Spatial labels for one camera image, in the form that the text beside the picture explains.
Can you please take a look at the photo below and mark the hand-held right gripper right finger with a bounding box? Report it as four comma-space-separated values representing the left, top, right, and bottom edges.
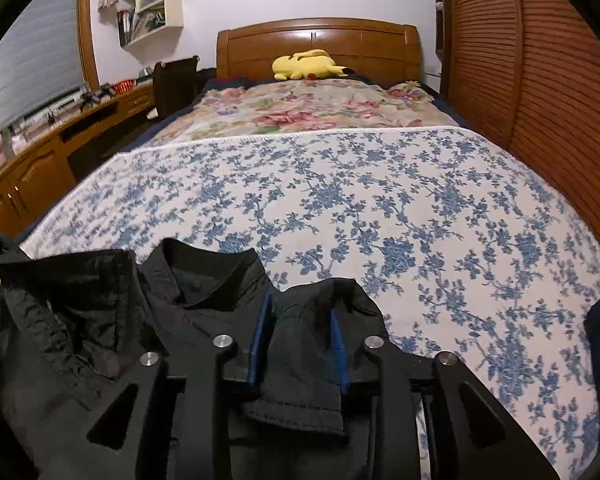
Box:
330, 310, 561, 480

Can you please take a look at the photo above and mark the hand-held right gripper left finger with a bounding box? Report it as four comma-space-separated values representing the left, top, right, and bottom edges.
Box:
85, 292, 276, 480

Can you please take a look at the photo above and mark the black jacket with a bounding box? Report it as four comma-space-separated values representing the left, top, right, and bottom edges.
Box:
0, 237, 391, 480

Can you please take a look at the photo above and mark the blue floral blanket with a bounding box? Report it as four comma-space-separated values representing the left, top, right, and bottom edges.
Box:
0, 126, 600, 480

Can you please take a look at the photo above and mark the pink floral quilt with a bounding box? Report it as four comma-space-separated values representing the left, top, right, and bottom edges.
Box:
147, 80, 456, 147

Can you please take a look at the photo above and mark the dark chair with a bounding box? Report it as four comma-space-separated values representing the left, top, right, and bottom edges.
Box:
152, 56, 201, 120

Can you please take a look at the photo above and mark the yellow plush toy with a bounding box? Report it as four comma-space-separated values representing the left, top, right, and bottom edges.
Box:
271, 49, 356, 82

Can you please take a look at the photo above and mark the wooden desk with cabinets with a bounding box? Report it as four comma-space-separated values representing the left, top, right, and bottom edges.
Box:
0, 82, 156, 241

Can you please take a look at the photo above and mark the black device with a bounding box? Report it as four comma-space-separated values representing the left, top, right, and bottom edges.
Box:
80, 85, 116, 107

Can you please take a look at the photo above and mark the wooden headboard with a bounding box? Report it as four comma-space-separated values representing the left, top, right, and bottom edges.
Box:
216, 18, 425, 83

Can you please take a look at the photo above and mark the wooden louvered wardrobe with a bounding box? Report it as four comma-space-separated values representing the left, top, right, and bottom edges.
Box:
432, 0, 600, 281

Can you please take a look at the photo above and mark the row of books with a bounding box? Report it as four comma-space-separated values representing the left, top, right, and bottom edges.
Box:
117, 9, 153, 46

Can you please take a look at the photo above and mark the grey window blind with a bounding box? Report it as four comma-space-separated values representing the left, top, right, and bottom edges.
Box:
0, 0, 88, 131

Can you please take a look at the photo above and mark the white wall shelf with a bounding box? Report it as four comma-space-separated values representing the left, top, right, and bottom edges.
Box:
117, 0, 185, 47

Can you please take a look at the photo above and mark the wooden window frame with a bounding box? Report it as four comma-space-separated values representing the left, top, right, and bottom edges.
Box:
77, 0, 101, 91

